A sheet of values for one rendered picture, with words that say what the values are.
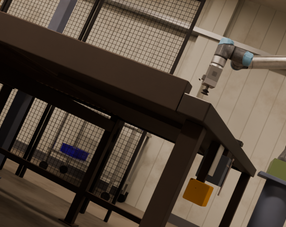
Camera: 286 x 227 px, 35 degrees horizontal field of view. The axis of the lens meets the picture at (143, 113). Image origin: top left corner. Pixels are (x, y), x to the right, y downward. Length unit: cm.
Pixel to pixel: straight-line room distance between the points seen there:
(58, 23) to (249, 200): 336
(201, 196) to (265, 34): 486
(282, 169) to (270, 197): 16
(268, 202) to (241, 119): 366
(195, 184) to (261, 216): 89
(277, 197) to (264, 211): 10
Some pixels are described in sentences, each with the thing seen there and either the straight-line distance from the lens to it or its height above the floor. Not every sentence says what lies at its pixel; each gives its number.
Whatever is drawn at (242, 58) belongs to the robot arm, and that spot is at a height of 137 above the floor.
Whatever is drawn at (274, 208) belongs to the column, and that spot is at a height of 72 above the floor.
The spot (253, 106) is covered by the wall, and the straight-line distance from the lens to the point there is 615.
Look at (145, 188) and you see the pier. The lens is 600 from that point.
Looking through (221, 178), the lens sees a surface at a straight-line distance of 185.
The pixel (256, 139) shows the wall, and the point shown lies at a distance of 609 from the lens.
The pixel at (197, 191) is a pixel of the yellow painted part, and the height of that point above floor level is 66.
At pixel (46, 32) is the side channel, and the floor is 94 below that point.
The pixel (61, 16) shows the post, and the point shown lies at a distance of 407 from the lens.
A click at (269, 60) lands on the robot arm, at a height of 145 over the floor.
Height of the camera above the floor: 72
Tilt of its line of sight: 4 degrees up
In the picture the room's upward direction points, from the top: 24 degrees clockwise
